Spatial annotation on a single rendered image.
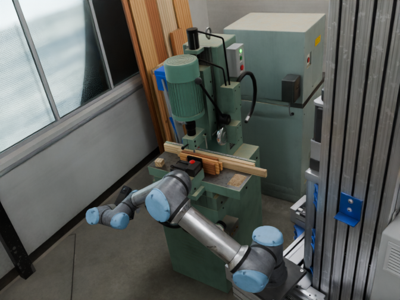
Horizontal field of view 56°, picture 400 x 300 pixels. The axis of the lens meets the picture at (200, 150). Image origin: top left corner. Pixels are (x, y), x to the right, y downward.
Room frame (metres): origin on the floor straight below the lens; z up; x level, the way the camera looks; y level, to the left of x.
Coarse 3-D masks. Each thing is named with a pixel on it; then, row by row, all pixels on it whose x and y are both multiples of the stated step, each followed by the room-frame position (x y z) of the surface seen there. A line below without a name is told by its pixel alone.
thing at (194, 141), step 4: (196, 128) 1.92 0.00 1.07; (200, 128) 1.91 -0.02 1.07; (196, 132) 1.87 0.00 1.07; (200, 132) 1.86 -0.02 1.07; (204, 132) 1.89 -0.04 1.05; (184, 136) 1.84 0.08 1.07; (188, 136) 1.83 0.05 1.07; (192, 136) 1.83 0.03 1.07; (196, 136) 1.83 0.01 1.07; (200, 136) 1.85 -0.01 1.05; (184, 140) 1.82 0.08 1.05; (188, 140) 1.80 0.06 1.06; (192, 140) 1.79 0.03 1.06; (196, 140) 1.82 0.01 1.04; (200, 140) 1.85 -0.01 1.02; (184, 144) 1.82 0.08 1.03; (192, 144) 1.79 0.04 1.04; (196, 144) 1.82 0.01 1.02; (188, 148) 1.81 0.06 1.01; (192, 148) 1.79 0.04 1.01
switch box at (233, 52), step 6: (228, 48) 2.00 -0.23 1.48; (234, 48) 1.99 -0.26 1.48; (240, 48) 2.02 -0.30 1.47; (228, 54) 2.00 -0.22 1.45; (234, 54) 1.98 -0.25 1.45; (228, 60) 2.00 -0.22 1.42; (234, 60) 1.98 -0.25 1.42; (240, 60) 2.01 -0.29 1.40; (228, 66) 2.00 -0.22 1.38; (234, 66) 1.98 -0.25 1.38; (240, 66) 2.01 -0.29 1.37; (234, 72) 1.98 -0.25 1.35
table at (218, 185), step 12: (168, 156) 1.93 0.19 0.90; (156, 168) 1.81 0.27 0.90; (168, 168) 1.79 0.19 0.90; (228, 168) 1.71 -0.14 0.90; (204, 180) 1.63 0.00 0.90; (216, 180) 1.62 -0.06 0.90; (228, 180) 1.60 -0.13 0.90; (252, 180) 1.63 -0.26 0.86; (216, 192) 1.58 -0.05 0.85; (228, 192) 1.54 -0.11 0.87; (240, 192) 1.51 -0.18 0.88
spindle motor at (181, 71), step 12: (168, 60) 1.87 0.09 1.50; (180, 60) 1.84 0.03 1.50; (192, 60) 1.81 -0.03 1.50; (168, 72) 1.79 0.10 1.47; (180, 72) 1.76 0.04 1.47; (192, 72) 1.78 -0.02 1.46; (168, 84) 1.81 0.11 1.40; (180, 84) 1.77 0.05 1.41; (192, 84) 1.78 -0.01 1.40; (180, 96) 1.77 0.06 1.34; (192, 96) 1.77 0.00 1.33; (180, 108) 1.77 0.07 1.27; (192, 108) 1.77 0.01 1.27; (180, 120) 1.77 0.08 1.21; (192, 120) 1.76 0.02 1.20
